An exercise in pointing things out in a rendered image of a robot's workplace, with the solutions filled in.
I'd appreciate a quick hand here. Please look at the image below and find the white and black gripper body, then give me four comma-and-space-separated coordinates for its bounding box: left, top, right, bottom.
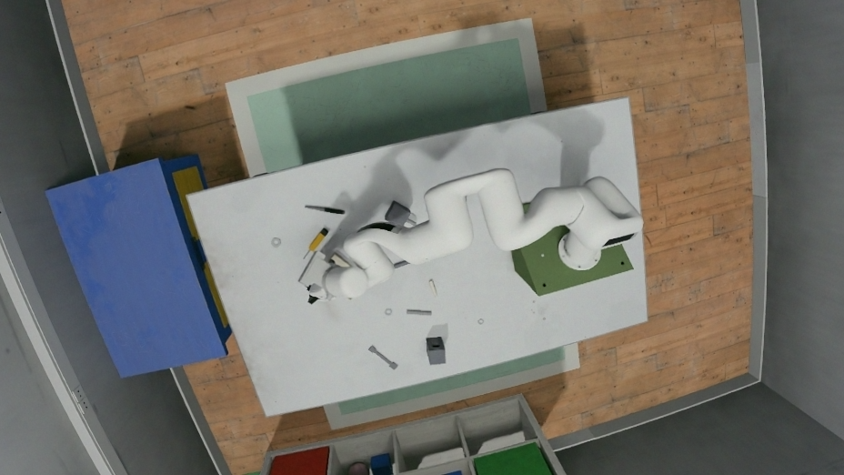
309, 263, 341, 302

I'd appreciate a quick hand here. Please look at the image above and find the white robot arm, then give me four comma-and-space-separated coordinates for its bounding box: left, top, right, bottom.
298, 167, 643, 301

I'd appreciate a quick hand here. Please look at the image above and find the beige open rectangular tray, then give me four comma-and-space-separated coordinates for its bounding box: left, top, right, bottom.
328, 252, 353, 267

